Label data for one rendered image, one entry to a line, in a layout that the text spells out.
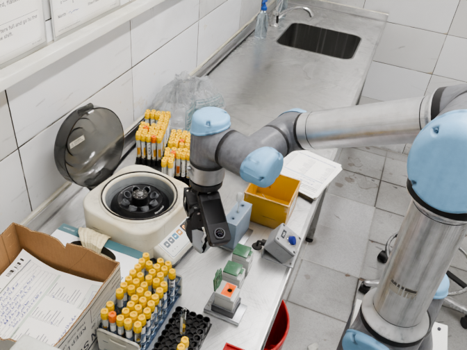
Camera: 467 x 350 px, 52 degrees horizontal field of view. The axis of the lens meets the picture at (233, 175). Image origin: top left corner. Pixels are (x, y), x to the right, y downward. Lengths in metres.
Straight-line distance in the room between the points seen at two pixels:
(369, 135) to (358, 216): 2.07
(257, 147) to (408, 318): 0.38
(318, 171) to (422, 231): 0.92
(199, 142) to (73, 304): 0.46
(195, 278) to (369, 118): 0.62
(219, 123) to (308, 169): 0.76
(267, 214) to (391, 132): 0.61
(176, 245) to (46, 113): 0.47
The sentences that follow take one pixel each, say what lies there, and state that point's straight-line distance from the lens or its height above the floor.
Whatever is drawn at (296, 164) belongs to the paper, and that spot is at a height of 0.89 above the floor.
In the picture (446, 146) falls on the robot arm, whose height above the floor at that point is 1.52.
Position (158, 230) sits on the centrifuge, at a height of 0.98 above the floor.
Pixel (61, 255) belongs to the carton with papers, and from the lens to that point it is 1.17.
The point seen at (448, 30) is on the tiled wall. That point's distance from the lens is 3.24.
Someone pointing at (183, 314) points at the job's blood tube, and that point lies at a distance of 1.04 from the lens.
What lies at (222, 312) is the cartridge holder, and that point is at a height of 0.90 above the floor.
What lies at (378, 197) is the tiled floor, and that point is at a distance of 3.09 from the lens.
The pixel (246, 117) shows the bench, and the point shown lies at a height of 0.87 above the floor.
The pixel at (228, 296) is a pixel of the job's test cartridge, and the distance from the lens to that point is 1.10.
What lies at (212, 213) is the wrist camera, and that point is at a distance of 0.99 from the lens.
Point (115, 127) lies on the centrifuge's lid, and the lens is 1.38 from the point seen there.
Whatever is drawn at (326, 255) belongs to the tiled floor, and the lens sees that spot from 2.60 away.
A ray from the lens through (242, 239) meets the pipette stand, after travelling 1.32.
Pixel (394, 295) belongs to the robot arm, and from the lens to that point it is 0.82.
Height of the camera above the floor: 1.82
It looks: 37 degrees down
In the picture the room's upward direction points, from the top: 7 degrees clockwise
